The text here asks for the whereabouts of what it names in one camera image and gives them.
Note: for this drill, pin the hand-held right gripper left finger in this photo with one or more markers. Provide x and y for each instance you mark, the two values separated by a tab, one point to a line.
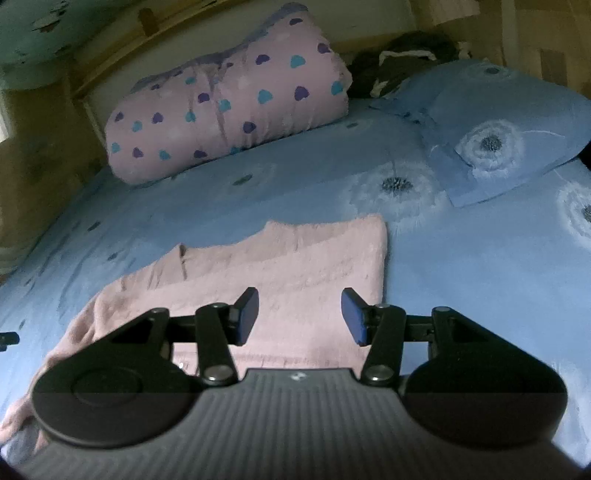
247	319

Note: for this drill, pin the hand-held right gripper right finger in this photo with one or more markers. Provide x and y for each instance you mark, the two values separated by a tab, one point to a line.
353	319

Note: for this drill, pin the blue dandelion-print bed sheet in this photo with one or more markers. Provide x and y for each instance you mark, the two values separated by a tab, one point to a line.
471	286

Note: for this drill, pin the blue dandelion-print pillow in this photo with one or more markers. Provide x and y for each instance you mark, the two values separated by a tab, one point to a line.
489	124

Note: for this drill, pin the teal printed cloth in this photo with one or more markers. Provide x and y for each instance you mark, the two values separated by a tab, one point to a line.
55	27

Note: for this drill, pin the dark cloth with white trim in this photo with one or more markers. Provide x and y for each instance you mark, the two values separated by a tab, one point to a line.
406	55

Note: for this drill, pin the pink fleece garment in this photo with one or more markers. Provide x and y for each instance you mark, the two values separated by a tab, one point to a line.
300	272

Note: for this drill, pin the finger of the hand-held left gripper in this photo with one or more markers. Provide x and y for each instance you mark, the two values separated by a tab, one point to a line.
8	339

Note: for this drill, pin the pink heart-print folded quilt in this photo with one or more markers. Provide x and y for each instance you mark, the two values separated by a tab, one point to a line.
231	110

